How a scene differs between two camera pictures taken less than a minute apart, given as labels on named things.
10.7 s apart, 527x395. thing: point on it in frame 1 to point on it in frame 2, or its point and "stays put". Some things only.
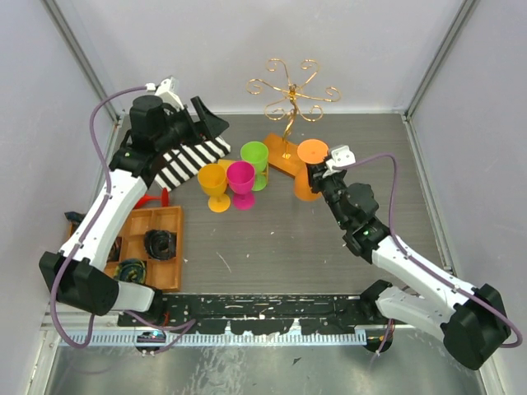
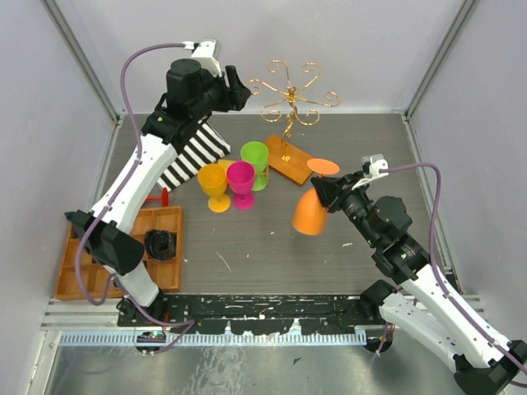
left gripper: x=209 y=126 to x=235 y=98
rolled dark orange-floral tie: x=75 y=216 stays put
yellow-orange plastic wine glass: x=212 y=178 stays put
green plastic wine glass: x=258 y=153 stays put
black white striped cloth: x=180 y=164 stays put
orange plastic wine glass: x=310 y=151 to x=310 y=213
